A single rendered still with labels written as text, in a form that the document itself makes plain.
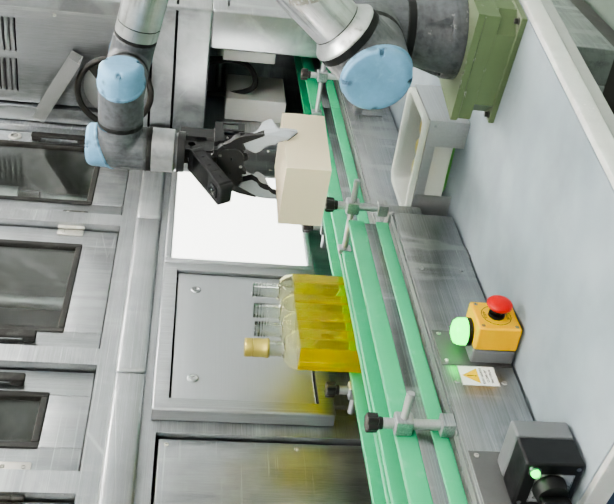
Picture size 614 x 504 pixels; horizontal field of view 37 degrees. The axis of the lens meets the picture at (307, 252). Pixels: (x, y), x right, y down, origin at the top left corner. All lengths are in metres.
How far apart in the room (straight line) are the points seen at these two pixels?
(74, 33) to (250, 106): 0.55
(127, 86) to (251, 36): 1.07
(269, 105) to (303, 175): 1.26
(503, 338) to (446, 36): 0.52
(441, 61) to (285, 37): 0.99
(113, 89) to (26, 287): 0.68
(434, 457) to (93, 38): 1.64
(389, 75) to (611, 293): 0.50
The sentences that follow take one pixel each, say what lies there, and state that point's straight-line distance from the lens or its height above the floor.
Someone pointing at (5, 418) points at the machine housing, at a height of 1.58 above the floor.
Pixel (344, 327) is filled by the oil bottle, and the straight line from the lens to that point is 1.68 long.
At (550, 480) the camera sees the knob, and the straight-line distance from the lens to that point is 1.24.
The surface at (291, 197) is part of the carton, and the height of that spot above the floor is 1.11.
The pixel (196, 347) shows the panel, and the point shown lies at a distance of 1.83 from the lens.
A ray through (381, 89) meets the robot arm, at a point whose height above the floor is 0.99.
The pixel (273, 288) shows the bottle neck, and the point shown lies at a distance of 1.77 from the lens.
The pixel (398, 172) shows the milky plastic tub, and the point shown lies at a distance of 2.00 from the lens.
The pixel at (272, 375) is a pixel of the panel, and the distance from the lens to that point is 1.79.
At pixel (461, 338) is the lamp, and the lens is 1.45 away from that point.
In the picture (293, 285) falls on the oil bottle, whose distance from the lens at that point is 1.76.
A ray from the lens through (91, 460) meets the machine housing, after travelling 1.65.
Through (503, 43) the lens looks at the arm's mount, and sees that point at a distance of 1.59.
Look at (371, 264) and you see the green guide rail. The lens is 1.67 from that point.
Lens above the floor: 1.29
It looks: 8 degrees down
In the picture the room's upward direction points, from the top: 86 degrees counter-clockwise
